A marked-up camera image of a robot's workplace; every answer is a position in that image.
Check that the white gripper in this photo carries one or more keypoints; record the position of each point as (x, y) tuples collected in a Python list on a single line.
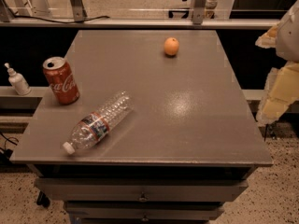
[(290, 36)]

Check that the red coca-cola can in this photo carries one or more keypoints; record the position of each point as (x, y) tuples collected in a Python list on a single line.
[(60, 77)]

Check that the orange fruit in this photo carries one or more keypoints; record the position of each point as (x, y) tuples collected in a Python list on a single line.
[(171, 46)]

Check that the grey drawer cabinet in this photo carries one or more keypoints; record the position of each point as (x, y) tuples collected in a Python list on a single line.
[(190, 142)]

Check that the top drawer knob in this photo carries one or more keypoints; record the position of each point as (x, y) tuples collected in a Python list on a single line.
[(143, 198)]

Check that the drawer knob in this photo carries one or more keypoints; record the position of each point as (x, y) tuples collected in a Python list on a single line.
[(145, 219), (143, 198)]

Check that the clear plastic water bottle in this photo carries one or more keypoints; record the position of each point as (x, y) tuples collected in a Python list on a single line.
[(96, 125)]

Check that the white pump dispenser bottle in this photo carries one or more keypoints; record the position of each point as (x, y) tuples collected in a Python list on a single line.
[(17, 81)]

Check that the black caster wheel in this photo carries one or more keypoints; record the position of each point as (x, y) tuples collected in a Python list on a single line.
[(43, 200)]

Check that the grey metal bracket right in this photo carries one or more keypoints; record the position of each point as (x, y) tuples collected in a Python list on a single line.
[(198, 11)]

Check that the grey metal bracket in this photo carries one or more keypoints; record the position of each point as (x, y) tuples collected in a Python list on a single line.
[(78, 9), (198, 11)]

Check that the grey metal bracket left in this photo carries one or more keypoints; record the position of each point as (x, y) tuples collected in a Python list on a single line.
[(78, 9)]

